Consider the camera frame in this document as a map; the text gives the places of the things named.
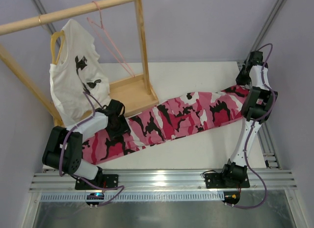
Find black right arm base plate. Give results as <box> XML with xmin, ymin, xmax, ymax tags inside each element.
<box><xmin>202</xmin><ymin>170</ymin><xmax>250</xmax><ymax>189</ymax></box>

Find pink camouflage trousers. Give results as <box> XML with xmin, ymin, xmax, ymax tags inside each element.
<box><xmin>82</xmin><ymin>85</ymin><xmax>249</xmax><ymax>165</ymax></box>

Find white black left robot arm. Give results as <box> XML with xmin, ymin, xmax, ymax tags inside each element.
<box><xmin>42</xmin><ymin>100</ymin><xmax>131</xmax><ymax>190</ymax></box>

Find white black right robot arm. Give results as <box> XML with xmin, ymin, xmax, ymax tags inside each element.
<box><xmin>221</xmin><ymin>51</ymin><xmax>278</xmax><ymax>188</ymax></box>

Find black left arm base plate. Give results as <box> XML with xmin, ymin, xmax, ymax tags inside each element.
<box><xmin>75</xmin><ymin>174</ymin><xmax>119</xmax><ymax>190</ymax></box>

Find slotted grey cable duct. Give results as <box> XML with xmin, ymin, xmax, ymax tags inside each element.
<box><xmin>39</xmin><ymin>191</ymin><xmax>224</xmax><ymax>203</ymax></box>

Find yellow wooden hanger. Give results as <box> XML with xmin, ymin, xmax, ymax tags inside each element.
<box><xmin>38</xmin><ymin>14</ymin><xmax>68</xmax><ymax>66</ymax></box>

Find white printed t-shirt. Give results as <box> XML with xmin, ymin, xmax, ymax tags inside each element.
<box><xmin>50</xmin><ymin>19</ymin><xmax>111</xmax><ymax>126</ymax></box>

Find wooden clothes rack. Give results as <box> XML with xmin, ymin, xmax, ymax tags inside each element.
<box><xmin>0</xmin><ymin>0</ymin><xmax>159</xmax><ymax>126</ymax></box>

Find pink wire hanger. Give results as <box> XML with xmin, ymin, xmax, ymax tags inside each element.
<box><xmin>87</xmin><ymin>1</ymin><xmax>135</xmax><ymax>78</ymax></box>

